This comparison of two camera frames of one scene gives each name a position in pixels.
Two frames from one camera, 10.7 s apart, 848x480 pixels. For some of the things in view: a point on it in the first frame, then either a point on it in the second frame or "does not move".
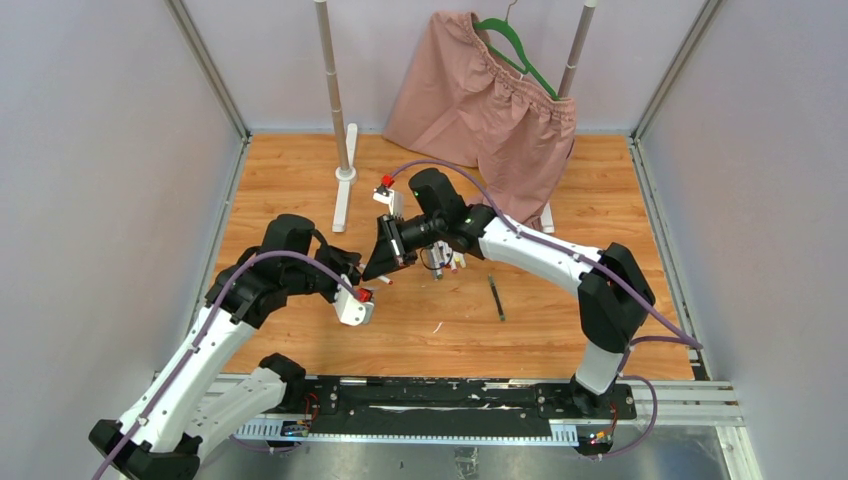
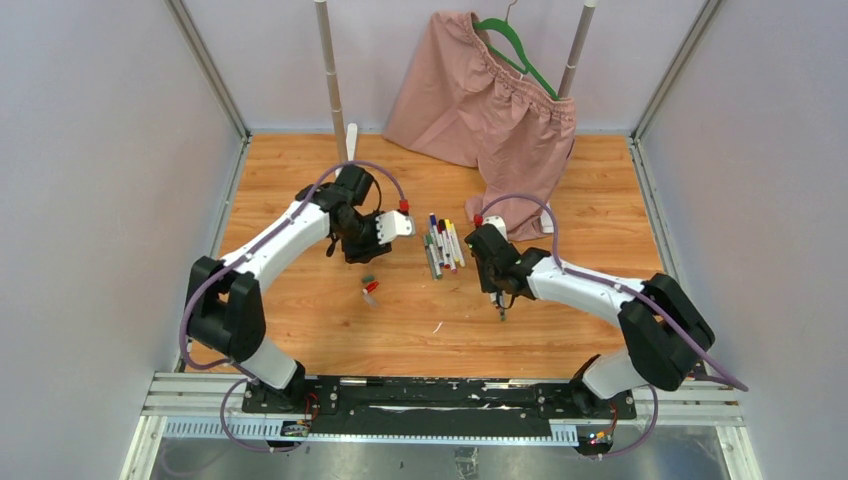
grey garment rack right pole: (577, 47) does not move
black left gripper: (343, 261) → (371, 249)
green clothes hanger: (504, 24) does not move
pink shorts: (457, 101) does not move
